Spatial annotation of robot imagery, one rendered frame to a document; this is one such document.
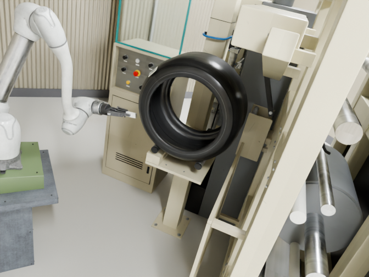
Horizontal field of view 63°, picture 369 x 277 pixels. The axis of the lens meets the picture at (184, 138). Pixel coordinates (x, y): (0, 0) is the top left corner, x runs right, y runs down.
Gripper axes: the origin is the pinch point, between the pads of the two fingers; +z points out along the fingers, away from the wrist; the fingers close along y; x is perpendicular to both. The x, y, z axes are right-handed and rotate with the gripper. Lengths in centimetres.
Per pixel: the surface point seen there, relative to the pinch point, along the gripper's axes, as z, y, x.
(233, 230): 78, -57, 15
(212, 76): 51, -12, -34
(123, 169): -40, 58, 82
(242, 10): 65, -34, -66
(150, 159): 18.1, -9.3, 22.1
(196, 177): 47, -6, 29
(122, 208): -24, 27, 100
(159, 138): 25.2, -13.0, 5.1
